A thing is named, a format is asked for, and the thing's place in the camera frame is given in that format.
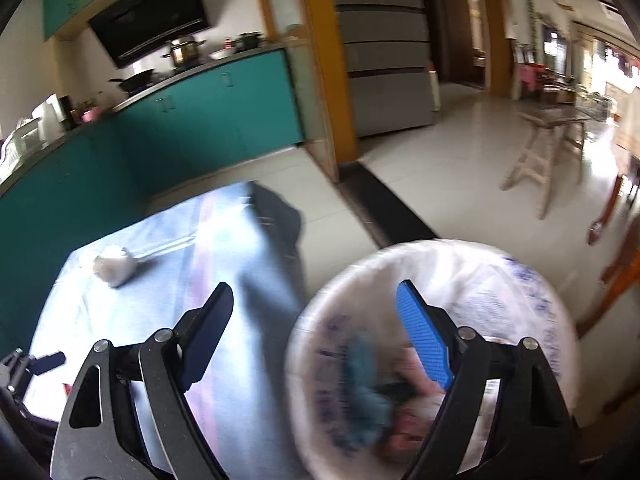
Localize light blue cleaning cloth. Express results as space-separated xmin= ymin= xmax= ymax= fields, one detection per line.
xmin=340 ymin=332 xmax=394 ymax=452

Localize white printed trash bag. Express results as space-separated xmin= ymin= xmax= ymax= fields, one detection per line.
xmin=285 ymin=240 xmax=579 ymax=479

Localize teal kitchen cabinets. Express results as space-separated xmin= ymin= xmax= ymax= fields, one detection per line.
xmin=0 ymin=0 xmax=306 ymax=351

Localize pink plastic bag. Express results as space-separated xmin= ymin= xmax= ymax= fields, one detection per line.
xmin=376 ymin=347 xmax=446 ymax=464

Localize blue plaid tablecloth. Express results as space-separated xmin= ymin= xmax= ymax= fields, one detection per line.
xmin=26 ymin=182 xmax=306 ymax=479

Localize crumpled white paper ball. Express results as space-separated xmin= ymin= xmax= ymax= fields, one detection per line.
xmin=92 ymin=246 xmax=137 ymax=288

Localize white dish rack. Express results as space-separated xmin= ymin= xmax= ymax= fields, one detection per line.
xmin=0 ymin=118 xmax=43 ymax=181

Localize wooden stool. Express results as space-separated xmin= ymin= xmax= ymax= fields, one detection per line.
xmin=500 ymin=105 xmax=589 ymax=220

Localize black wok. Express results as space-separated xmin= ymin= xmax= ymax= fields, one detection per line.
xmin=110 ymin=68 xmax=154 ymax=96

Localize steel cooking pot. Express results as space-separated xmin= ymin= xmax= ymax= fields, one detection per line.
xmin=163 ymin=35 xmax=205 ymax=70

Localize white bowl on counter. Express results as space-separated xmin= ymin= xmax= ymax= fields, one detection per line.
xmin=209 ymin=48 xmax=235 ymax=61

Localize grey refrigerator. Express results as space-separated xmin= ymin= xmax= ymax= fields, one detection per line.
xmin=334 ymin=0 xmax=434 ymax=138

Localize wooden glass door frame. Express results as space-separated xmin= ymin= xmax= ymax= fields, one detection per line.
xmin=259 ymin=0 xmax=358 ymax=182

